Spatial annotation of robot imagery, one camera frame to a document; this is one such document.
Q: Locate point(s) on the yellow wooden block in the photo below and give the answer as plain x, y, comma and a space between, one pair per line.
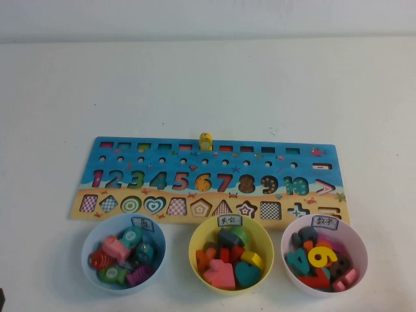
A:
252, 259

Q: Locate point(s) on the yellow number six piece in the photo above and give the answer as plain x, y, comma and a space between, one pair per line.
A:
320, 256

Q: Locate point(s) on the teal number four piece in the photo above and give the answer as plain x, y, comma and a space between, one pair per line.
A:
297, 262

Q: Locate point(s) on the red triangle block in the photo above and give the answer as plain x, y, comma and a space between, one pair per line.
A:
236, 252

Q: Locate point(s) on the green round block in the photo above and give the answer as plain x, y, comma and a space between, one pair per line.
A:
242, 232

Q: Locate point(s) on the pink cross block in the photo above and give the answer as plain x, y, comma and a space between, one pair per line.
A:
219, 273

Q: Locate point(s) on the paper label on pink bowl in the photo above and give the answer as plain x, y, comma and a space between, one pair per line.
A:
325, 222

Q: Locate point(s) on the magenta number piece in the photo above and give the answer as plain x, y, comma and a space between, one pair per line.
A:
328, 243

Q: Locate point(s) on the green wooden fish piece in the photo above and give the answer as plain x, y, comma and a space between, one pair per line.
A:
112, 275

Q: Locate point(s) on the red wooden fish piece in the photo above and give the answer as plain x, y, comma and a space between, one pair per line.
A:
97, 260

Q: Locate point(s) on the dark grey pentagon block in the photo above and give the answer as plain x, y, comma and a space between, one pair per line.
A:
229, 240

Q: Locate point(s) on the brown number eight piece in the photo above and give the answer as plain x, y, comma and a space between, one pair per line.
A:
341, 265

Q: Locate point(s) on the pink sign piece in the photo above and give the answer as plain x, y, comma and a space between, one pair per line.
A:
346, 279

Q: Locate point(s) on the paper label on yellow bowl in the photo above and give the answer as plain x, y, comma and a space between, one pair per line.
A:
229, 221

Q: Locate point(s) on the pink wooden fish piece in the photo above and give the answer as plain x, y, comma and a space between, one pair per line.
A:
113, 247

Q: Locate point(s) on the yellow wooden fish piece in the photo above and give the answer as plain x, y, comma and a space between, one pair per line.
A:
205, 141

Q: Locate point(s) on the paper label on blue bowl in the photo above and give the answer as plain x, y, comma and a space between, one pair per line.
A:
142, 224

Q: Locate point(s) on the light teal wooden fish piece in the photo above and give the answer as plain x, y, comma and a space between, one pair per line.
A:
131, 236

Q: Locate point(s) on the orange number piece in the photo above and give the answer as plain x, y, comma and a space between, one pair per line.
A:
307, 246

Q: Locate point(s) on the purple wooden fish piece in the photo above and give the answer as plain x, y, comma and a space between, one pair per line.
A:
139, 275

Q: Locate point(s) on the dark teal wooden fish piece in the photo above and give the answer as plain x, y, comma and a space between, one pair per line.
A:
144, 252

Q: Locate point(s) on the light blue plastic bowl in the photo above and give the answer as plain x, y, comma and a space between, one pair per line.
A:
89, 273

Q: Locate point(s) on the pink plastic bowl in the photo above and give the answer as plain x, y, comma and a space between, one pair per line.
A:
291, 279

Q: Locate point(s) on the teal heart block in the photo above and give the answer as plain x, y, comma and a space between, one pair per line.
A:
247, 273

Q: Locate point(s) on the colourful wooden number puzzle board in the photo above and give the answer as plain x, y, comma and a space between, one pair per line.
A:
227, 162

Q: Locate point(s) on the yellow plastic bowl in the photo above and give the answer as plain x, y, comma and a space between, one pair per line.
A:
198, 279

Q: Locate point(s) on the grey number piece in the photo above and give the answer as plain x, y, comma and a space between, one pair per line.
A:
305, 234

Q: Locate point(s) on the red number seven piece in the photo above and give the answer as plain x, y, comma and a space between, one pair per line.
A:
315, 280

